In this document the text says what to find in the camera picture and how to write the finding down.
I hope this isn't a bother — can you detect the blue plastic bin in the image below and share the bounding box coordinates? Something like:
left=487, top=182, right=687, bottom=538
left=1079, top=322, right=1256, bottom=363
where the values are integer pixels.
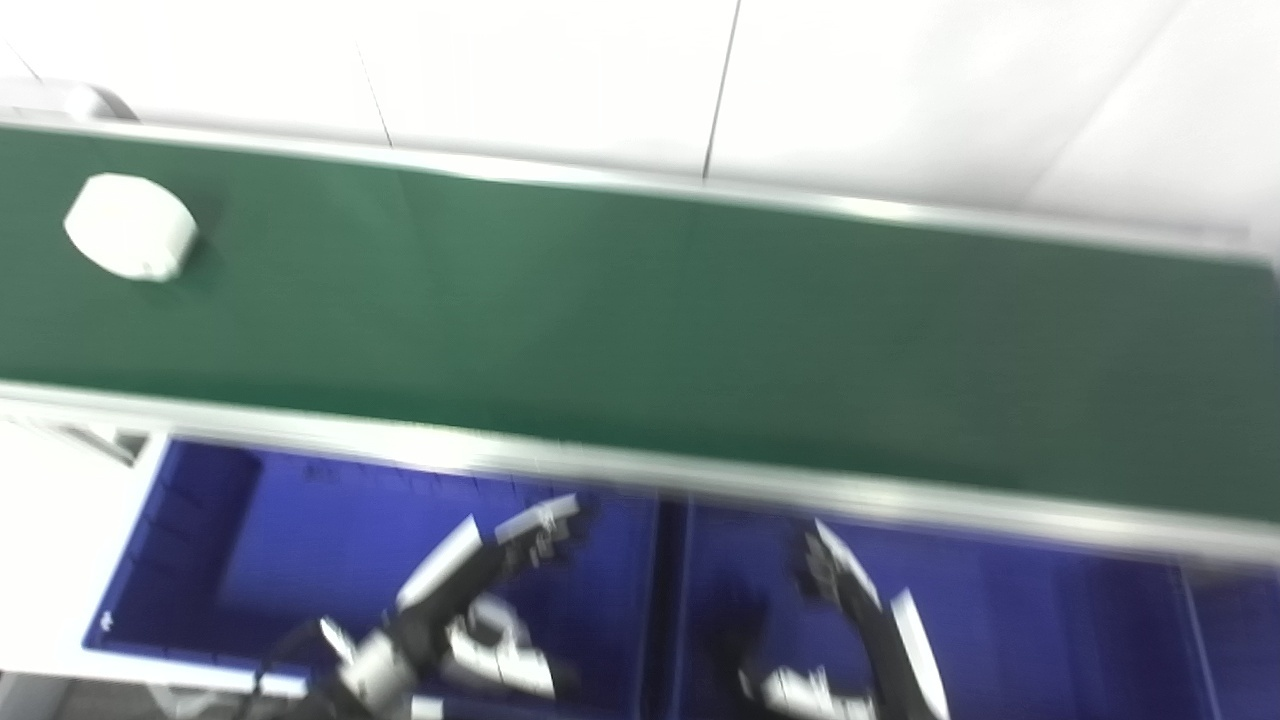
left=84, top=435, right=667, bottom=720
left=658, top=498, right=1201, bottom=720
left=1183, top=562, right=1280, bottom=720

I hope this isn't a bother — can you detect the white round plastic part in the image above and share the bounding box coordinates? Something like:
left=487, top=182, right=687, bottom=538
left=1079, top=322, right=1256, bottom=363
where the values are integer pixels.
left=63, top=173, right=200, bottom=283

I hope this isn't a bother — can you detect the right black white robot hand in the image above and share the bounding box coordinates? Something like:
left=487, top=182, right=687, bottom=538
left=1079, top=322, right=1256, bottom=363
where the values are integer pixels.
left=739, top=519, right=952, bottom=720

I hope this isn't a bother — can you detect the green conveyor belt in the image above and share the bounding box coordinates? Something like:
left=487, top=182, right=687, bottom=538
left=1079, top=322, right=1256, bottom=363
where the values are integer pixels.
left=0, top=114, right=1280, bottom=573
left=0, top=124, right=1280, bottom=527

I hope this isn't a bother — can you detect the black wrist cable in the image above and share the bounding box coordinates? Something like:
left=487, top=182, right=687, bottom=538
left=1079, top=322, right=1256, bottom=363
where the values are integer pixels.
left=236, top=620, right=331, bottom=720

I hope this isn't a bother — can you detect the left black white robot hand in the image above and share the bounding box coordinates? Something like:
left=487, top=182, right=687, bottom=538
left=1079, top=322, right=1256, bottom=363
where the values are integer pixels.
left=385, top=494, right=584, bottom=699

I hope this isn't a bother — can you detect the grey conveyor end cap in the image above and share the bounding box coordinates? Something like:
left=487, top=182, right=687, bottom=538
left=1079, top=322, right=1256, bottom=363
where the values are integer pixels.
left=0, top=79, right=138, bottom=127

